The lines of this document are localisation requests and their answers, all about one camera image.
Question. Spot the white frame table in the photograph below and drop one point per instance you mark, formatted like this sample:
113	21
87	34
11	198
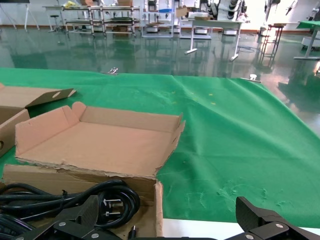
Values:
217	22

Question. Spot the cardboard box with slotted lid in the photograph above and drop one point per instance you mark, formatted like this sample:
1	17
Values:
15	97

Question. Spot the green topped table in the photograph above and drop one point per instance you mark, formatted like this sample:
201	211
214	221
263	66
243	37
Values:
311	24

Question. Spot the green table cloth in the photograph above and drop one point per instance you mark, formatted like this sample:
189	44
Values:
237	130

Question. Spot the white shelf rack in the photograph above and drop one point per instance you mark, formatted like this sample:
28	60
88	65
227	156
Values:
157	23

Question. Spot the small open cardboard box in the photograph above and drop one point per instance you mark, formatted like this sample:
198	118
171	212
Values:
181	11

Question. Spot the flat cardboard box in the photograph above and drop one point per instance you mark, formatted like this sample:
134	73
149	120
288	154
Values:
202	18

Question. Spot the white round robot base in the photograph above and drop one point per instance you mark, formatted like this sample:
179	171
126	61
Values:
152	30
201	31
230	32

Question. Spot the large white robot base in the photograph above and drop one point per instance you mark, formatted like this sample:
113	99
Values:
307	42

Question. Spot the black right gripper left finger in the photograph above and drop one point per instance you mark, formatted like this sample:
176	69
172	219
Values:
85	212

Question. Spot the metal shelf rack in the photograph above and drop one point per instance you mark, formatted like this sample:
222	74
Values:
122	21
82	23

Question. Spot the cardboard box with torn lid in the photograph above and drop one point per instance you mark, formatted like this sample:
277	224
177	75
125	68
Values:
105	145

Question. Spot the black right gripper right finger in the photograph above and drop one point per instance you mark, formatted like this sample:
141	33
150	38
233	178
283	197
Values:
250	215

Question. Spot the metal cloth clamp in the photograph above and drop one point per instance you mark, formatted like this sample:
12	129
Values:
113	71
251	78

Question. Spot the black round stool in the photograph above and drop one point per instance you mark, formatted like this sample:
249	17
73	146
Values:
54	17

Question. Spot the brown metal stand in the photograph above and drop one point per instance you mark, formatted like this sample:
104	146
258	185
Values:
275	25

